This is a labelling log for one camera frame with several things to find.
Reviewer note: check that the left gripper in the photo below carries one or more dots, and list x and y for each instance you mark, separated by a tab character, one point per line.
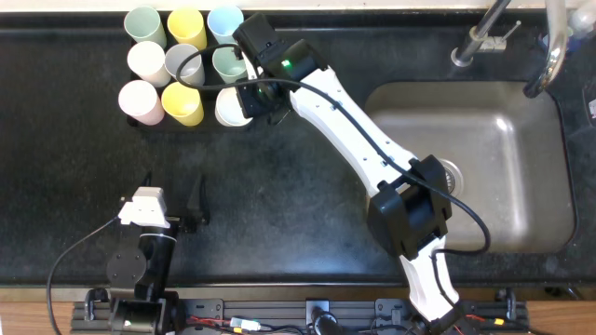
179	223

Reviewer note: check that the yellow cup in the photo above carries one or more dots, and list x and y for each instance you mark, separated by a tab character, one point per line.
181	103
186	25

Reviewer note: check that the pink cup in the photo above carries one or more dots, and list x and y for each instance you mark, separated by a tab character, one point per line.
139	101

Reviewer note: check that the white cup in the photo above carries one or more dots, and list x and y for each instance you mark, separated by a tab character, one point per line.
227	109
147	62

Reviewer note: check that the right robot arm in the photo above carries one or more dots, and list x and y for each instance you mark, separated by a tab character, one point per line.
344	125

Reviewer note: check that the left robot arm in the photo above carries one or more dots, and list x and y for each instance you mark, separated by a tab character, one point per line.
156	256

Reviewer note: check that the black tray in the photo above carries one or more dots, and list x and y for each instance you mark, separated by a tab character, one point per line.
209	100

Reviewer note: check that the grey cup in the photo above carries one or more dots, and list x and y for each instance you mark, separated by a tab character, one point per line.
191	70

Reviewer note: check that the green cup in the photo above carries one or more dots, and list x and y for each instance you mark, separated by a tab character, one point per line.
143	24
228	65

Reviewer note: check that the blue cup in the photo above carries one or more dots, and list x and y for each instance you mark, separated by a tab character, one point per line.
222	22

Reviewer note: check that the steel tap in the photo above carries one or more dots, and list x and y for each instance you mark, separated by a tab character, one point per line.
465	46

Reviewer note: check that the steel sink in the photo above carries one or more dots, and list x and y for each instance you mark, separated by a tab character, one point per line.
512	153

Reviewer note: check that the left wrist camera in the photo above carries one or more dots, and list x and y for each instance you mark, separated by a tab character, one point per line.
144	207

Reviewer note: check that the mounting rail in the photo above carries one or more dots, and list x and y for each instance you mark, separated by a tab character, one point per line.
279	309

